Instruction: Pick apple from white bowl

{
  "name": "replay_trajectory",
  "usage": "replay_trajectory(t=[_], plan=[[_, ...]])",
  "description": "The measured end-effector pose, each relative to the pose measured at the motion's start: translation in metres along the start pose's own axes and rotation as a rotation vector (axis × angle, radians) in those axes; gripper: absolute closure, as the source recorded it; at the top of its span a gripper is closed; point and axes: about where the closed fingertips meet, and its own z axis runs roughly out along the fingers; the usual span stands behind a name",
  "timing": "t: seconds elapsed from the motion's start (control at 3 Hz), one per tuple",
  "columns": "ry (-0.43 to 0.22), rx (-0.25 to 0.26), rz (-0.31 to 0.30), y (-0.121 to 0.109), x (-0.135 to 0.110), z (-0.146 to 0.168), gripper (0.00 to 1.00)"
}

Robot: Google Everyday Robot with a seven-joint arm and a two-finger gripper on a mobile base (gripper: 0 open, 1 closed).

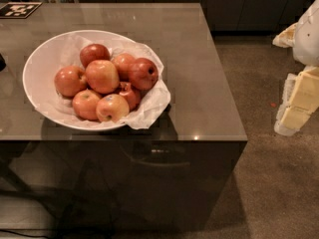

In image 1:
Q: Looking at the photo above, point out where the back right red apple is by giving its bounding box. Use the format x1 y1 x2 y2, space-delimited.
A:
112 53 135 81

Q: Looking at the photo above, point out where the large red apple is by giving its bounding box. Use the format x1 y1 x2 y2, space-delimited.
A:
85 60 120 94

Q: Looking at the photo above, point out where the front yellow-red apple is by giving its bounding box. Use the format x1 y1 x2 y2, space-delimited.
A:
96 94 130 122

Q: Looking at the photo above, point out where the black object at left edge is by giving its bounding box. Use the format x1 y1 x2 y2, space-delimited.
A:
0 53 6 72

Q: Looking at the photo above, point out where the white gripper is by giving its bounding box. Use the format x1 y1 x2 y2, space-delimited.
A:
272 0 319 136

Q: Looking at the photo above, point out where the black cable on floor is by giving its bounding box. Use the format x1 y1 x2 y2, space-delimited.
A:
0 228 54 239

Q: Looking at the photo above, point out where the white ceramic bowl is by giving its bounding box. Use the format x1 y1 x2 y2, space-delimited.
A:
22 29 165 132

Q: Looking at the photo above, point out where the small dark red apple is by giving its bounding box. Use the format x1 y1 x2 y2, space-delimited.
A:
115 82 142 111

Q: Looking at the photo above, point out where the dark red right apple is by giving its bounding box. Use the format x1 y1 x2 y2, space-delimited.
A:
128 58 159 91

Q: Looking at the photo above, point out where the front left red apple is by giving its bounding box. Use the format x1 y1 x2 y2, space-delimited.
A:
72 90 102 120

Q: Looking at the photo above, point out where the black white fiducial marker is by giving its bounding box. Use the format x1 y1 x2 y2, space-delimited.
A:
0 2 42 19

